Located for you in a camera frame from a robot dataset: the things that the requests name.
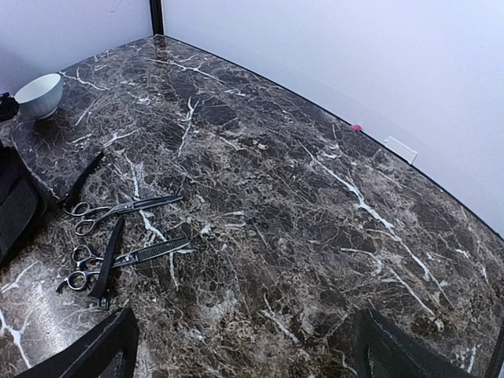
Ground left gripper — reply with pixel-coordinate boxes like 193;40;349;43
0;92;19;122

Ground clear plastic tab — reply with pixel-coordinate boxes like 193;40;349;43
384;136;417;165

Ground left black frame post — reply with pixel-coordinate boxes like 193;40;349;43
149;0;165;35

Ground white ceramic bowl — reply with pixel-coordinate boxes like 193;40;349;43
14;73;63;120

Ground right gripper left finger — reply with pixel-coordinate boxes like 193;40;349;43
18;307;139;377

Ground silver thinning scissors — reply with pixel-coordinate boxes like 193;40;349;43
56;237;191;293

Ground black zippered tool case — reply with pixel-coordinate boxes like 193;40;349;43
1;145;47;268

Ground silver straight scissors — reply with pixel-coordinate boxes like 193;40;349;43
65;195;183;236

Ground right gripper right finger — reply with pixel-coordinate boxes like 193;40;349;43
354;309;471;377

